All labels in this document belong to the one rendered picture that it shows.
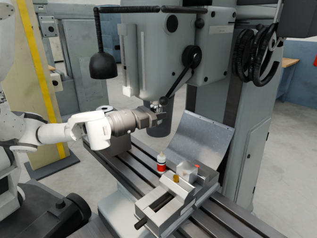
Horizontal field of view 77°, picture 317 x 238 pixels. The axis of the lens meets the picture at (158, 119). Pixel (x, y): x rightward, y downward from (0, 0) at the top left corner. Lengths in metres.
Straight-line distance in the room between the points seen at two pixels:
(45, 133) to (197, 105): 0.74
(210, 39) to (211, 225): 0.63
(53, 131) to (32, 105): 1.65
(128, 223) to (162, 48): 0.68
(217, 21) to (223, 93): 0.38
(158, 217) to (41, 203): 0.93
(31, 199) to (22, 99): 1.13
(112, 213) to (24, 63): 1.73
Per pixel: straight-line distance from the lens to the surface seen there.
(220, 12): 0.75
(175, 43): 0.62
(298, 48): 4.81
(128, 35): 0.61
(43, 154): 2.64
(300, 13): 0.69
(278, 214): 2.24
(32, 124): 0.80
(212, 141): 1.06
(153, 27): 0.59
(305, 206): 2.45
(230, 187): 1.25
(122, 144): 1.05
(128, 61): 0.61
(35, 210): 1.46
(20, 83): 2.32
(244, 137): 1.07
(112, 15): 7.95
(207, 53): 0.72
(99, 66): 0.53
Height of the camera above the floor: 1.56
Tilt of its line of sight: 27 degrees down
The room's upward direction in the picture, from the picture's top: straight up
